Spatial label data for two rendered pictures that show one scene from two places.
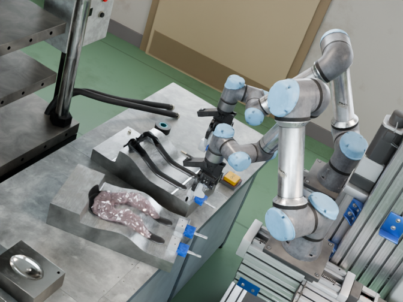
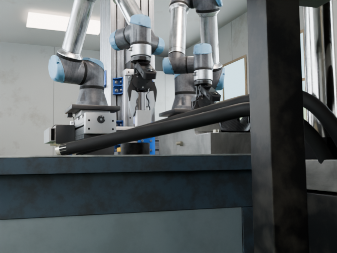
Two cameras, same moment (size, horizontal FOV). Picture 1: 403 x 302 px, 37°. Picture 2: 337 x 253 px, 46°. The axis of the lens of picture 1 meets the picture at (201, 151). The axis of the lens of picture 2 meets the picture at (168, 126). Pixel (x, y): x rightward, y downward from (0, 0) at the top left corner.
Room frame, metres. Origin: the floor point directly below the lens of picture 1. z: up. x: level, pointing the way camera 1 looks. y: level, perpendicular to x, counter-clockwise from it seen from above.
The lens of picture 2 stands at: (3.00, 1.16, 0.79)
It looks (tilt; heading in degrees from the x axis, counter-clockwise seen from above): 5 degrees up; 234
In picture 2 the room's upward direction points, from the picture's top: 1 degrees counter-clockwise
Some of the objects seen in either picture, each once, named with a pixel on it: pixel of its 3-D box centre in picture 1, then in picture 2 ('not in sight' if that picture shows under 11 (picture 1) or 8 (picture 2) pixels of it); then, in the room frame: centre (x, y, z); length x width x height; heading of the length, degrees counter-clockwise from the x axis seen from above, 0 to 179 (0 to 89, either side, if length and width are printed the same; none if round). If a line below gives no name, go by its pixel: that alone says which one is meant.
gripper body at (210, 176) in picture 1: (210, 171); (202, 96); (1.93, -0.06, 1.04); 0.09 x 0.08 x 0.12; 71
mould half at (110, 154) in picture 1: (156, 164); (215, 135); (2.07, 0.16, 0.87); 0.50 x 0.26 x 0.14; 71
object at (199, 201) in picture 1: (202, 200); not in sight; (1.93, -0.08, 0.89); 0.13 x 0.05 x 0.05; 71
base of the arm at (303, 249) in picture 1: (305, 236); (185, 102); (1.70, -0.46, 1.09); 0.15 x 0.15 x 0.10
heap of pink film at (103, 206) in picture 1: (126, 208); not in sight; (1.71, 0.19, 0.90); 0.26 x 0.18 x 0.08; 89
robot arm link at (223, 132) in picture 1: (222, 139); (202, 58); (1.93, -0.06, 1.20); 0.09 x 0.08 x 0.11; 44
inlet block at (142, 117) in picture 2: (213, 149); (139, 119); (2.24, -0.05, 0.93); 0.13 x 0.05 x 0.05; 71
